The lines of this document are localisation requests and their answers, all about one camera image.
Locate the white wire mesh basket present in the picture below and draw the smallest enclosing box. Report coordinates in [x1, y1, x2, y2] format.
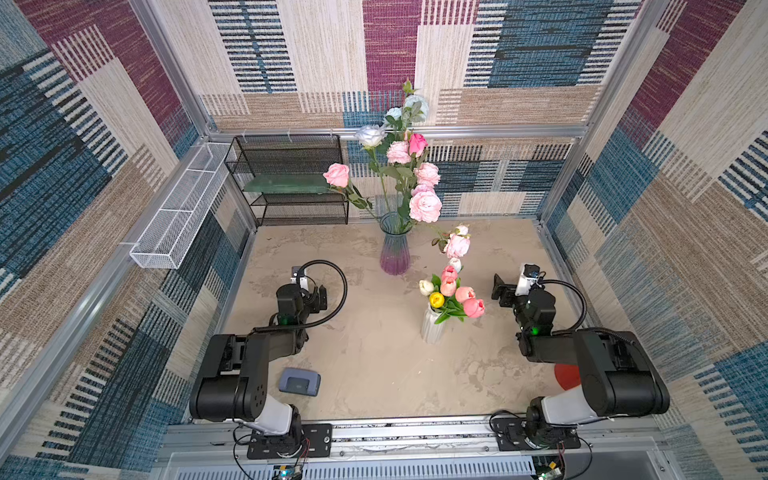
[130, 143, 229, 270]

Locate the cream white tulip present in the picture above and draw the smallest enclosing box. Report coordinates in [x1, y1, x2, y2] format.
[418, 280, 435, 297]

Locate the yellow tulip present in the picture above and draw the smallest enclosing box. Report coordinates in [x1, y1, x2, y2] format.
[429, 291, 445, 311]

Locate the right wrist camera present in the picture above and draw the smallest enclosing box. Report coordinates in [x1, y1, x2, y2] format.
[515, 263, 541, 296]

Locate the purple glass vase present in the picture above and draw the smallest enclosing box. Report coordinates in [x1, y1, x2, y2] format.
[379, 212, 412, 276]

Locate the grey blue small case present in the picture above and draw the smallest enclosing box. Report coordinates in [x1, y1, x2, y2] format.
[278, 368, 322, 397]

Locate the pink rose bouquet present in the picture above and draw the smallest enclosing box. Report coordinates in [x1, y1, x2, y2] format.
[323, 80, 471, 261]

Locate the white ribbed vase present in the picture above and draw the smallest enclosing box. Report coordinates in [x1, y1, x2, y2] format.
[421, 306, 446, 344]

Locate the red cup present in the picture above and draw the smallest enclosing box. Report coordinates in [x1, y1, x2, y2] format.
[554, 364, 581, 391]

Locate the black wire shelf rack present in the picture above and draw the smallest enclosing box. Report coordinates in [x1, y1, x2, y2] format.
[224, 134, 349, 227]

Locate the pink tulip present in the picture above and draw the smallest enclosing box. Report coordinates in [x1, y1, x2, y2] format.
[440, 277, 457, 298]
[441, 265, 458, 284]
[455, 286, 476, 304]
[451, 298, 485, 321]

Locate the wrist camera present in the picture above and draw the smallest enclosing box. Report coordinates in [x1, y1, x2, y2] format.
[515, 263, 541, 296]
[290, 266, 310, 291]

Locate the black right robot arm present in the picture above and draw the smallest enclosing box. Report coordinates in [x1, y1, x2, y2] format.
[489, 264, 671, 451]

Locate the white tulip bud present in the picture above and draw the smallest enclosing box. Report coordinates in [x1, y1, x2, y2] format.
[449, 258, 462, 273]

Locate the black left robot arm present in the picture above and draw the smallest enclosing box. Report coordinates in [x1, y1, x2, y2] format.
[189, 259, 348, 459]

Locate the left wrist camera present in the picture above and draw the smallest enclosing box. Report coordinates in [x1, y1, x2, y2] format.
[290, 266, 310, 291]

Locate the green mat on shelf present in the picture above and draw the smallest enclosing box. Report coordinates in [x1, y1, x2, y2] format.
[242, 174, 330, 194]

